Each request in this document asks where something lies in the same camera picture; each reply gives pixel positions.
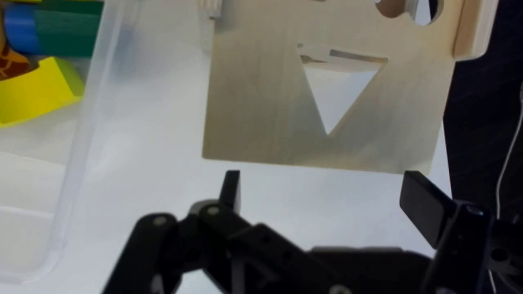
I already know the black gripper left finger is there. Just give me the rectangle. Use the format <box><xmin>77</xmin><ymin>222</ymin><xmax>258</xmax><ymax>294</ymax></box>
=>
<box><xmin>101</xmin><ymin>170</ymin><xmax>316</xmax><ymax>294</ymax></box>

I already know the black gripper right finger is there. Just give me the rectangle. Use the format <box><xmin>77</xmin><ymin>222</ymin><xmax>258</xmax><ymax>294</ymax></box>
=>
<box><xmin>399</xmin><ymin>170</ymin><xmax>523</xmax><ymax>294</ymax></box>

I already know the wooden shape sorter lid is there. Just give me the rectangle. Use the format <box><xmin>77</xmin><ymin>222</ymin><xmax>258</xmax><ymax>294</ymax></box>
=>
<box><xmin>201</xmin><ymin>0</ymin><xmax>466</xmax><ymax>175</ymax></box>

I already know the wooden shape sorter cube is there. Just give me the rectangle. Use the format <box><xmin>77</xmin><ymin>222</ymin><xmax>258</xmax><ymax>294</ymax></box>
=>
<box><xmin>451</xmin><ymin>0</ymin><xmax>500</xmax><ymax>62</ymax></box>

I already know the black base board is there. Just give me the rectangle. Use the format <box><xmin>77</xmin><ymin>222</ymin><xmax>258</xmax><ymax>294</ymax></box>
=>
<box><xmin>428</xmin><ymin>0</ymin><xmax>523</xmax><ymax>222</ymax></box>

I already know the clear plastic container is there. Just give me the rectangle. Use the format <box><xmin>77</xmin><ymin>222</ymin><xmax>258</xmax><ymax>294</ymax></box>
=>
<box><xmin>0</xmin><ymin>0</ymin><xmax>144</xmax><ymax>286</ymax></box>

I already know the yellow toy block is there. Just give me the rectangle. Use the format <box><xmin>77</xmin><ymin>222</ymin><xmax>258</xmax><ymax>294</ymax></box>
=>
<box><xmin>0</xmin><ymin>55</ymin><xmax>87</xmax><ymax>131</ymax></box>

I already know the green toy block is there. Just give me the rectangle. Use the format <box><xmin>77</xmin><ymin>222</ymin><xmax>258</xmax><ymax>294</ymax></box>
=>
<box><xmin>15</xmin><ymin>0</ymin><xmax>105</xmax><ymax>59</ymax></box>

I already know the orange patterned toy block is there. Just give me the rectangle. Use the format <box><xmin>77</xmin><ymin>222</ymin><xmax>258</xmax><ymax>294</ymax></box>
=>
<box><xmin>0</xmin><ymin>29</ymin><xmax>41</xmax><ymax>83</ymax></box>

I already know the blue toy block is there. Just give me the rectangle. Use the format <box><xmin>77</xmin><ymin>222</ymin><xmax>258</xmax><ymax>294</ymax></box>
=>
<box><xmin>3</xmin><ymin>3</ymin><xmax>39</xmax><ymax>55</ymax></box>

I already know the thin white cable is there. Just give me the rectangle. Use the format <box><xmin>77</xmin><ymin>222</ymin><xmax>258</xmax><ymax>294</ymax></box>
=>
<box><xmin>494</xmin><ymin>80</ymin><xmax>523</xmax><ymax>219</ymax></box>

